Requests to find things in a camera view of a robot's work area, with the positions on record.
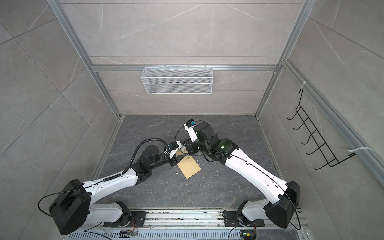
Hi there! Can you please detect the yellow kraft envelope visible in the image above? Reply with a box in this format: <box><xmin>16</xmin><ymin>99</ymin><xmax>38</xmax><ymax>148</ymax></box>
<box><xmin>176</xmin><ymin>150</ymin><xmax>201</xmax><ymax>179</ymax></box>

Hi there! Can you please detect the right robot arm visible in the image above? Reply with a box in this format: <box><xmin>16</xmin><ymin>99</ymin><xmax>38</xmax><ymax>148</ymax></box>
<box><xmin>180</xmin><ymin>120</ymin><xmax>301</xmax><ymax>229</ymax></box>

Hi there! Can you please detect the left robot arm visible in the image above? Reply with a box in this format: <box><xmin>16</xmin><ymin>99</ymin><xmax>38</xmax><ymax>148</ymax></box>
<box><xmin>49</xmin><ymin>143</ymin><xmax>178</xmax><ymax>235</ymax></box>

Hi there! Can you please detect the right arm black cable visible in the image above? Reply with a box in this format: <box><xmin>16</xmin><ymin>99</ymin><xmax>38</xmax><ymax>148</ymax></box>
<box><xmin>173</xmin><ymin>119</ymin><xmax>302</xmax><ymax>231</ymax></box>

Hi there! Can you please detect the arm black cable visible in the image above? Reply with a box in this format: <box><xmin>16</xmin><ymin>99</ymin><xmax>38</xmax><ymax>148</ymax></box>
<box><xmin>37</xmin><ymin>137</ymin><xmax>170</xmax><ymax>217</ymax></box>
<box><xmin>173</xmin><ymin>119</ymin><xmax>302</xmax><ymax>231</ymax></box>

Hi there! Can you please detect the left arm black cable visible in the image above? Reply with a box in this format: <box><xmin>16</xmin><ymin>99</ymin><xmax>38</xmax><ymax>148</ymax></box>
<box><xmin>37</xmin><ymin>137</ymin><xmax>170</xmax><ymax>217</ymax></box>

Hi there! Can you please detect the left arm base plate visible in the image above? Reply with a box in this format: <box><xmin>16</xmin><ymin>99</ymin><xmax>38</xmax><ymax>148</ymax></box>
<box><xmin>103</xmin><ymin>211</ymin><xmax>147</xmax><ymax>229</ymax></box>

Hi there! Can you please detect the white wire mesh basket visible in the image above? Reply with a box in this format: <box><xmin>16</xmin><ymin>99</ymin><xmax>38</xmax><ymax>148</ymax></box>
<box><xmin>141</xmin><ymin>67</ymin><xmax>214</xmax><ymax>95</ymax></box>

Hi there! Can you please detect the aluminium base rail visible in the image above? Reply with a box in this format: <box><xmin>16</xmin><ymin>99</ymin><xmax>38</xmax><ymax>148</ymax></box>
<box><xmin>65</xmin><ymin>209</ymin><xmax>313</xmax><ymax>240</ymax></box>

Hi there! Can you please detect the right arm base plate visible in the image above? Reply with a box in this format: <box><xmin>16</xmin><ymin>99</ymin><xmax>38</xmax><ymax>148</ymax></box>
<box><xmin>222</xmin><ymin>211</ymin><xmax>265</xmax><ymax>227</ymax></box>

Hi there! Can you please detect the black wire hook rack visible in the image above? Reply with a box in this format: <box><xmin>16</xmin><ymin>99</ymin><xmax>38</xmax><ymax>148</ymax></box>
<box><xmin>287</xmin><ymin>89</ymin><xmax>356</xmax><ymax>170</ymax></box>

